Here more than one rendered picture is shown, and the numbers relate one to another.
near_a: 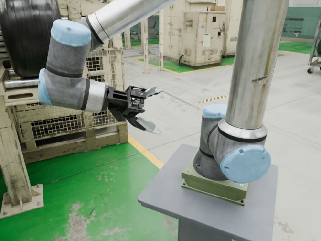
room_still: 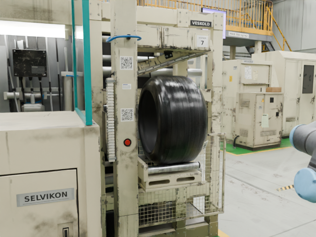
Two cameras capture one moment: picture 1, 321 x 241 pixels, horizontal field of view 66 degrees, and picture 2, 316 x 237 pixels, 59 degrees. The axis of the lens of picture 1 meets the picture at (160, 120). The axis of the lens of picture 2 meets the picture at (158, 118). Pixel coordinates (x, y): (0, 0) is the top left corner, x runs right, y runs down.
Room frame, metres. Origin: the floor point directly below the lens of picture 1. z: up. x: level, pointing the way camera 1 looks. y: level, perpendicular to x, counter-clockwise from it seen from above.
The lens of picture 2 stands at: (-0.18, 0.66, 1.38)
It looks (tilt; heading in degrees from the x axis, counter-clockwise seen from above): 7 degrees down; 6
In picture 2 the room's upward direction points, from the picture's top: straight up
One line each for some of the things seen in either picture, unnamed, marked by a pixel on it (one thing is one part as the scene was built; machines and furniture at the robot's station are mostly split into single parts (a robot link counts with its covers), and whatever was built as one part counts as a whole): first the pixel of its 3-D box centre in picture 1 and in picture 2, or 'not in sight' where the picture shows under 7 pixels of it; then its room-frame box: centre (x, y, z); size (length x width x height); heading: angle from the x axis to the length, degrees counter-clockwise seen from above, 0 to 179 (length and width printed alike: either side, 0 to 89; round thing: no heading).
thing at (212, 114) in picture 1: (220, 128); not in sight; (0.87, -0.24, 0.86); 0.17 x 0.15 x 0.18; 6
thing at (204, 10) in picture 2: not in sight; (213, 24); (5.53, 0.11, 2.60); 0.60 x 0.05 x 0.55; 124
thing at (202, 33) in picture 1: (202, 39); (259, 120); (6.25, -1.02, 0.62); 0.91 x 0.58 x 1.25; 124
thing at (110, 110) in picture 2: not in sight; (111, 120); (1.36, 1.08, 1.19); 0.05 x 0.04 x 0.48; 25
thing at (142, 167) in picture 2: (4, 79); (137, 164); (1.48, 0.95, 0.90); 0.40 x 0.03 x 0.10; 25
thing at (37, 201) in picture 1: (22, 198); not in sight; (1.42, 1.01, 0.02); 0.27 x 0.27 x 0.04; 25
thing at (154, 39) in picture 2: not in sight; (165, 40); (1.87, 0.80, 1.71); 0.61 x 0.25 x 0.15; 115
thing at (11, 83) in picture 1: (37, 81); (172, 167); (1.43, 0.73, 0.90); 0.35 x 0.05 x 0.05; 115
